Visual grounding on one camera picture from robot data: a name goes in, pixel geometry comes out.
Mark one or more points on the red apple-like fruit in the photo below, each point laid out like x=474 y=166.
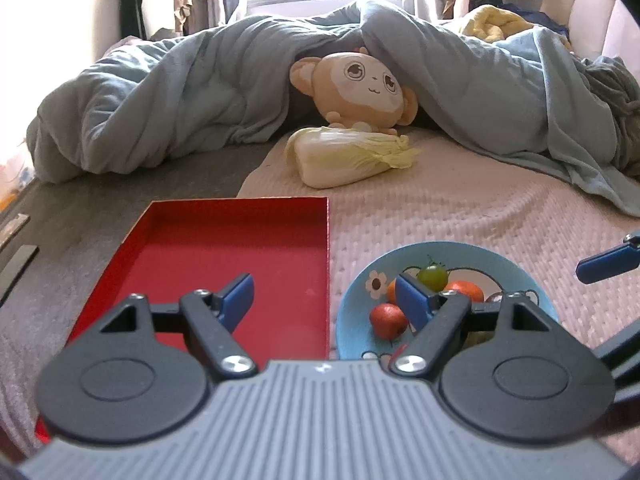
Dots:
x=388 y=321

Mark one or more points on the red cardboard tray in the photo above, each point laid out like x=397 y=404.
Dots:
x=130 y=387

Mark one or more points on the small orange kumquat back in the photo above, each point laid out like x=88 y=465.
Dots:
x=391 y=292

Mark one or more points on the brown-grey crumpled cloth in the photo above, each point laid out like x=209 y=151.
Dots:
x=612 y=82

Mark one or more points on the napa cabbage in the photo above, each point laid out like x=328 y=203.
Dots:
x=327 y=157

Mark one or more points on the monkey plush toy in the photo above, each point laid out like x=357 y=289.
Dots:
x=354 y=90

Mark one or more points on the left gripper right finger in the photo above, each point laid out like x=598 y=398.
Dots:
x=443 y=322

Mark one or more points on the yellow blanket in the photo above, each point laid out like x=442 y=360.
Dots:
x=492 y=24

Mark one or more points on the dark red plum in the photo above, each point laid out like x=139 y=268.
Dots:
x=495 y=298

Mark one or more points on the shiny flat packet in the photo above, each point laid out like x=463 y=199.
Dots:
x=11 y=228

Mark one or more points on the green tomato back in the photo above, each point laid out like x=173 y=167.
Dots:
x=434 y=275

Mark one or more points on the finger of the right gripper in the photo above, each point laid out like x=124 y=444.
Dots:
x=615 y=261

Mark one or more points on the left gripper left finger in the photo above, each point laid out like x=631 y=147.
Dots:
x=205 y=320

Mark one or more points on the black flat remote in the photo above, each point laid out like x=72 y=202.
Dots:
x=14 y=269

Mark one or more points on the pink padded headboard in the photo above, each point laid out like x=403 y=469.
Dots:
x=598 y=27

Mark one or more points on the grey blanket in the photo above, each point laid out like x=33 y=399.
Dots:
x=77 y=226

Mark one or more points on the grey-blue duvet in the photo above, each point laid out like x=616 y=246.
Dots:
x=524 y=100

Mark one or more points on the blue cartoon plate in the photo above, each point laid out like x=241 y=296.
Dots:
x=486 y=269

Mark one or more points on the large orange tangerine centre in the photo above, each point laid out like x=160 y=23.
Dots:
x=473 y=291

